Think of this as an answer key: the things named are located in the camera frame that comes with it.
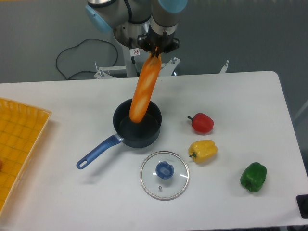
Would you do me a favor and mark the long orange baguette bread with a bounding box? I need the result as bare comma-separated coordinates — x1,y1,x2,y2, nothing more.
129,47,162,123

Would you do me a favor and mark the glass lid with blue knob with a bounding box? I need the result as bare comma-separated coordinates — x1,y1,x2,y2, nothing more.
140,151,190,201

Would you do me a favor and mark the yellow bell pepper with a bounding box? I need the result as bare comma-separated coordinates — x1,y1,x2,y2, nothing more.
188,140,218,163

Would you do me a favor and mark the red bell pepper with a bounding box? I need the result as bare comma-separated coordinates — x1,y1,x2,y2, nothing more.
187,113,214,134

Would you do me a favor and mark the black cable on floor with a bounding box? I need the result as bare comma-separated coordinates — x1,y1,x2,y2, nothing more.
55,38,118,80

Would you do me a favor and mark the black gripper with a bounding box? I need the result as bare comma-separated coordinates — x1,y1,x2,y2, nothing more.
137,20,180,55

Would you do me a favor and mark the yellow woven plastic basket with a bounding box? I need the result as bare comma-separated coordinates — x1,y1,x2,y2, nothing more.
0,98,52,212

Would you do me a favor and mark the dark pot with blue handle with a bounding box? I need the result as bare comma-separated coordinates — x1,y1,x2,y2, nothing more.
77,99,162,169

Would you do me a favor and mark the black device at table edge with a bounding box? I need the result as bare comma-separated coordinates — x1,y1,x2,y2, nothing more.
296,194,308,219

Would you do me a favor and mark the green bell pepper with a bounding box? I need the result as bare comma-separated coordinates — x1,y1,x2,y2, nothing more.
240,162,267,193

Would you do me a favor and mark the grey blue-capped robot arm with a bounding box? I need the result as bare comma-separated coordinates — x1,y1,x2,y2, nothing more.
85,0,188,53

